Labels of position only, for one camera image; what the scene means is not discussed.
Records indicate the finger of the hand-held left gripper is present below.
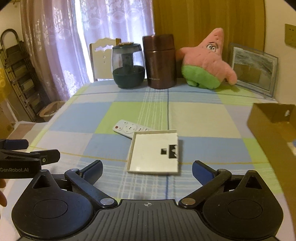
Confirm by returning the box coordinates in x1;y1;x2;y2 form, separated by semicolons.
0;139;28;151
0;149;61;166

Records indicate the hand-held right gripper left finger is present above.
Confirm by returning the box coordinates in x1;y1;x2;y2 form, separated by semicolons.
24;160;117;209

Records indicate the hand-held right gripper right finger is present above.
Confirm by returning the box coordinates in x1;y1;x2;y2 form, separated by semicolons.
179;160;273;208

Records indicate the white shallow tray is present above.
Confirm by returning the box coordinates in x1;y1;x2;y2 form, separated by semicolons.
126;130;183;175

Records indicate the brown cardboard box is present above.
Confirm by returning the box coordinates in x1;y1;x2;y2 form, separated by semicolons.
247;103;296;176

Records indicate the person's left hand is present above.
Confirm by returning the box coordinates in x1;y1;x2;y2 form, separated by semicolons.
0;179;7;207

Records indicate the beige basin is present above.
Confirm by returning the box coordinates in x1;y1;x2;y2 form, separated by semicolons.
39;101;67;122

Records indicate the white remote control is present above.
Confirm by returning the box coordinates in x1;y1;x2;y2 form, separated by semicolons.
113;119;154;139

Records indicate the folded metal ladder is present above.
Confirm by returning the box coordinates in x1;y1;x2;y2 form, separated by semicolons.
0;29;45;123

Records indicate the yellow plastic bag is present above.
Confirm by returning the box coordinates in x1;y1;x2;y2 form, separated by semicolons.
0;67;7;93

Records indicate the glass jar with dark base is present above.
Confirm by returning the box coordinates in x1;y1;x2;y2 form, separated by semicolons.
111;42;146;89

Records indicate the cream wooden chair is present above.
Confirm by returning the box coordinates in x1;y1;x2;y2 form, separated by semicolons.
89;37;122;82

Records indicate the purple lace curtain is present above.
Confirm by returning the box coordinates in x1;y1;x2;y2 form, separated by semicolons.
20;0;155;102

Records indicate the pink star plush toy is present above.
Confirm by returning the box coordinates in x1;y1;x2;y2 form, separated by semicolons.
176;28;238;90

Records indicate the brown metal canister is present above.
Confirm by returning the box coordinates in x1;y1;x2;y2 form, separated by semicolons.
142;34;177;90

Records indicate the framed picture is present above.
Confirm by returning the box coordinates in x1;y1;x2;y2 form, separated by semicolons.
228;42;278;98

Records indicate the brass wall switch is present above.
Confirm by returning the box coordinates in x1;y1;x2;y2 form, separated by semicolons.
284;23;296;47

